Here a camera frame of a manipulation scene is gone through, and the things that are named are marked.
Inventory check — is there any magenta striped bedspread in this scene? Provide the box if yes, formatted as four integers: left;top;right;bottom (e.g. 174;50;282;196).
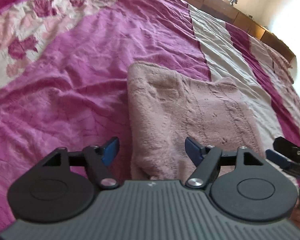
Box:
0;0;300;231

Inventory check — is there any small metal figurine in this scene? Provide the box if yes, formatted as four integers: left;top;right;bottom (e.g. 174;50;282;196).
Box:
230;0;238;6

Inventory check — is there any long wooden drawer cabinet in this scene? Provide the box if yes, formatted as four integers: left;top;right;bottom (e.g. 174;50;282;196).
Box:
184;0;296;63

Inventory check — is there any person's right hand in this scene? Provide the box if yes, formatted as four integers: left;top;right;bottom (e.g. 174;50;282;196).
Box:
289;199;300;229

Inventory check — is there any pink knitted cardigan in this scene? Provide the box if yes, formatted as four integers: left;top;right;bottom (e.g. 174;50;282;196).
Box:
127;62;264;181

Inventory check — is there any pink frilled pillow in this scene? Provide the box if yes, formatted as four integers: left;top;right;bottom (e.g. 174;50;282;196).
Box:
261;42;294;85

